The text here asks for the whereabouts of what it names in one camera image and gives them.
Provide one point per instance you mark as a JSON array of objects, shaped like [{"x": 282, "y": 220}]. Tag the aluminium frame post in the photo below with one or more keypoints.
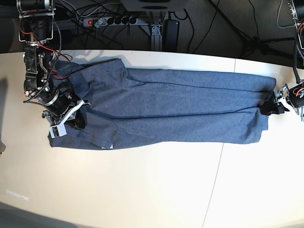
[{"x": 156, "y": 22}]

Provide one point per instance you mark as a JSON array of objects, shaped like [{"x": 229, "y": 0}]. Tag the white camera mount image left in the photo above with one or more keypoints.
[{"x": 57, "y": 123}]

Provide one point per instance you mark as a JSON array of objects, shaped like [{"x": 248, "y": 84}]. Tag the grey object at table edge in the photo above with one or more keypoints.
[{"x": 2, "y": 147}]

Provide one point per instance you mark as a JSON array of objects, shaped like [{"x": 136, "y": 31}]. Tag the grey base camera housing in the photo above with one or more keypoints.
[{"x": 154, "y": 5}]

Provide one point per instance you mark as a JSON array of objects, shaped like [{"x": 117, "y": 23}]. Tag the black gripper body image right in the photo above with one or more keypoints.
[{"x": 296, "y": 96}]

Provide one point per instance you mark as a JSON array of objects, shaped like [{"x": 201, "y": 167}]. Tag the blue T-shirt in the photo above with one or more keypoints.
[{"x": 131, "y": 107}]

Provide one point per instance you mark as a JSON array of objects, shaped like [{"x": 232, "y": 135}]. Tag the black power adapter brick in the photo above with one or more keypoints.
[{"x": 170, "y": 35}]

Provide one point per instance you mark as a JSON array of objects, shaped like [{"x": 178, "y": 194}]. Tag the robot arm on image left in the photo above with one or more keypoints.
[{"x": 43, "y": 86}]

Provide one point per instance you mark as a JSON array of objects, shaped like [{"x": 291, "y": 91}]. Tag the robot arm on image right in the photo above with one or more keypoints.
[{"x": 297, "y": 12}]

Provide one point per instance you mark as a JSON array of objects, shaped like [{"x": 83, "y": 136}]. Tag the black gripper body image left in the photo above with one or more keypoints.
[{"x": 60, "y": 100}]

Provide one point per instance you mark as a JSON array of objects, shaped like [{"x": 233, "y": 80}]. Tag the white power strip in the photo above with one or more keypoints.
[{"x": 109, "y": 21}]

